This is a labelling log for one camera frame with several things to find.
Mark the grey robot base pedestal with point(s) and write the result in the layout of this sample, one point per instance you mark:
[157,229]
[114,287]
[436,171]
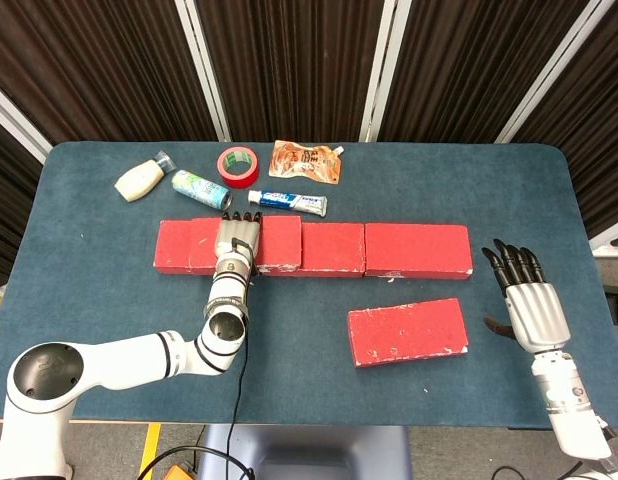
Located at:
[309,450]

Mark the cream plastic bottle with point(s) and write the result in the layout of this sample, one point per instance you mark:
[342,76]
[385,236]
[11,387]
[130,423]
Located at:
[139,180]

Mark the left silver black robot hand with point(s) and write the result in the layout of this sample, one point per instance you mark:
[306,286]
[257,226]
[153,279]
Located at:
[236,235]

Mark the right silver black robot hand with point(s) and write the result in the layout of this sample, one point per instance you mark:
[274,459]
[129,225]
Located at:
[536,315]

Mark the orange spout pouch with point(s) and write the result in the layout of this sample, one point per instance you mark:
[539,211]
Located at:
[304,162]

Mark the brown pleated partition panel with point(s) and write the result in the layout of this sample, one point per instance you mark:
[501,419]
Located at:
[599,125]
[294,65]
[99,65]
[469,65]
[9,200]

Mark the orange object on floor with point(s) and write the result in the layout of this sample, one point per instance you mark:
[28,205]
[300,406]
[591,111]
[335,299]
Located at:
[178,472]

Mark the blue felt table cover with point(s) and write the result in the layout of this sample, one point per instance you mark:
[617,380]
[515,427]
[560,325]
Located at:
[114,300]

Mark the white blue toothpaste tube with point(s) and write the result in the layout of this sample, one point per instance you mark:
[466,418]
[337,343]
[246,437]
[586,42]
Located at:
[289,201]

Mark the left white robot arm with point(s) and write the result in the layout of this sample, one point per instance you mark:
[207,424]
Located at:
[129,355]

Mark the red tape roll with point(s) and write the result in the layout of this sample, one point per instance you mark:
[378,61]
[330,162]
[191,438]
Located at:
[239,177]

